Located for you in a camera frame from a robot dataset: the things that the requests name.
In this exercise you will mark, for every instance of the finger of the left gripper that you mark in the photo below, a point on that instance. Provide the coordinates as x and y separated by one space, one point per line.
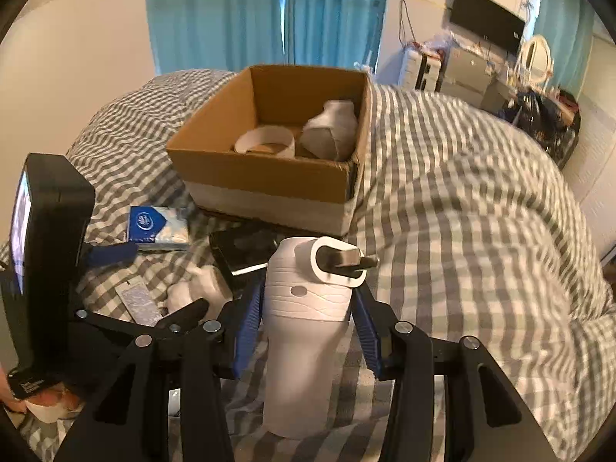
186 318
106 255

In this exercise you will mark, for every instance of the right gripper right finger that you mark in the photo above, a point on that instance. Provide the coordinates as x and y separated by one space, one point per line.
486 418

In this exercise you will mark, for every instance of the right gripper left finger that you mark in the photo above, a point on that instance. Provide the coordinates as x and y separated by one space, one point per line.
136 366

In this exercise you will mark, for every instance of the white plush toy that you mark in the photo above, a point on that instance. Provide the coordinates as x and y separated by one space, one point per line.
205 283

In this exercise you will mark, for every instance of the blue tissue packet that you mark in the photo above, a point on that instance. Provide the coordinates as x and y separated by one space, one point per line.
158 228

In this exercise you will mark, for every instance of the black wallet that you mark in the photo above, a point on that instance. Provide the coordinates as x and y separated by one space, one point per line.
241 252

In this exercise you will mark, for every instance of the white tumbler bottle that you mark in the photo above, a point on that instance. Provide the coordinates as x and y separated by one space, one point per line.
307 294

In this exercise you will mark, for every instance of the left hand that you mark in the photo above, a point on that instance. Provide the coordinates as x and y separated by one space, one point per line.
48 405

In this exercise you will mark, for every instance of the grey checkered duvet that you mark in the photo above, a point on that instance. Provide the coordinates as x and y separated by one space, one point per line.
476 231

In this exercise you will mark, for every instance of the brown cardboard box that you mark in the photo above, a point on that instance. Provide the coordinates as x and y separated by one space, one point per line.
240 154

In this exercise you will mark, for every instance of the white louvered wardrobe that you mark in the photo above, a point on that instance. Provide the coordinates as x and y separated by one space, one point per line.
590 172

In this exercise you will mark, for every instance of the left teal curtain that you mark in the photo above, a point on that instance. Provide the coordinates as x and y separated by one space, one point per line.
215 34

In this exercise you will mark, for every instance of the teal curtain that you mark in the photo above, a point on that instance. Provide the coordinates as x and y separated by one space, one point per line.
334 33
567 27
215 34

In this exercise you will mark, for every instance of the black clothes pile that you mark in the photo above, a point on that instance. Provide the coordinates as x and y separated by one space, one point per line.
544 121

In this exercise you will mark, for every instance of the middle teal curtain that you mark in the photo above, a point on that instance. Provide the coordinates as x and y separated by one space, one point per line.
334 33

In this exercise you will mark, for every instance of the grey mini fridge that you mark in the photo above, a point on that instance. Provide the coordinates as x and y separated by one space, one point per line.
466 76

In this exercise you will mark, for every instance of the white suitcase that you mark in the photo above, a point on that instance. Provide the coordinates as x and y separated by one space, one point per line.
420 69

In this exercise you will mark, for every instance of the white oval vanity mirror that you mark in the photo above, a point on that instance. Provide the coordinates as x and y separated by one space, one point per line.
534 65

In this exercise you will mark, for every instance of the right teal curtain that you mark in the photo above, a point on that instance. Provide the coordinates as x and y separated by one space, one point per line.
567 27

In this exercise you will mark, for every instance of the black wall television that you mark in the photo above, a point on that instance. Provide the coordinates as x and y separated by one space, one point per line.
489 21

